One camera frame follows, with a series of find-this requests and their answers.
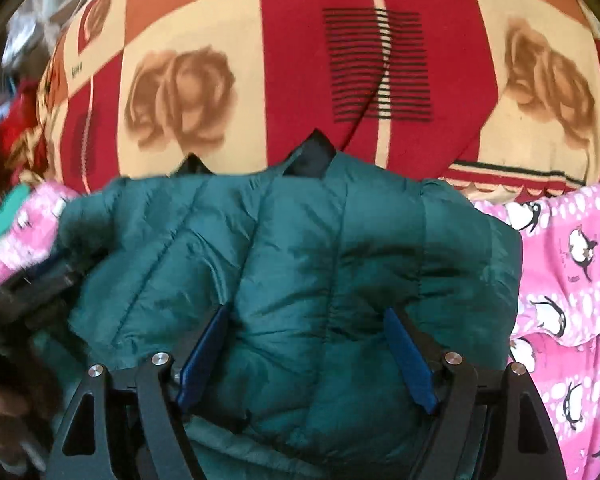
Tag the teal green garment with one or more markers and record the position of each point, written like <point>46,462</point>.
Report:
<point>10,205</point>

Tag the person's left hand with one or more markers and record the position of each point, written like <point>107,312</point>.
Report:
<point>18,445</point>

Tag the pink penguin quilt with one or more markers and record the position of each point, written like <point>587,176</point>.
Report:
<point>557,330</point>

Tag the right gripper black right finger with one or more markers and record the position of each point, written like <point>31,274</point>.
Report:
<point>486,424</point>

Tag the grey white clothes pile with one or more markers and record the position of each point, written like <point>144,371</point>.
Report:
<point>32,33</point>

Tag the red orange rose blanket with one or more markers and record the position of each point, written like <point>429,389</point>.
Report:
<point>489,95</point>

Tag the red crumpled clothes pile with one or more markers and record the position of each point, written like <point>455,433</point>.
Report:
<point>23,150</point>

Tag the dark green puffer jacket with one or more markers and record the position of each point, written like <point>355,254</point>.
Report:
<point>306,386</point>

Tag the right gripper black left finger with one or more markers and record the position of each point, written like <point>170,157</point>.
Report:
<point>129,424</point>

